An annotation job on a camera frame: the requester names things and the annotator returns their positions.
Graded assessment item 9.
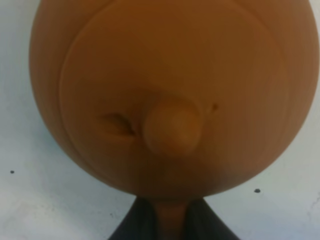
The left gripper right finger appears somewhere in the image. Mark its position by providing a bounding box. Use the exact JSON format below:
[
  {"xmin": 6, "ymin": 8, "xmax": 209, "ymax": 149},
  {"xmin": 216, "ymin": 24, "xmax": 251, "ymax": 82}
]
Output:
[{"xmin": 184, "ymin": 198, "xmax": 239, "ymax": 240}]

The brown clay teapot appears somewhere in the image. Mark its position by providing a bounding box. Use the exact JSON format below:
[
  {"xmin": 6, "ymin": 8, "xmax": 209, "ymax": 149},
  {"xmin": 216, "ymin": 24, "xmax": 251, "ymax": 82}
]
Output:
[{"xmin": 29, "ymin": 0, "xmax": 320, "ymax": 240}]

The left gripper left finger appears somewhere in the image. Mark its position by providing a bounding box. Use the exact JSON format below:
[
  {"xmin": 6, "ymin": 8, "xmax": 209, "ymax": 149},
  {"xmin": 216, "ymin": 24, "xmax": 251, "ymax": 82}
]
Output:
[{"xmin": 108, "ymin": 197, "xmax": 158, "ymax": 240}]

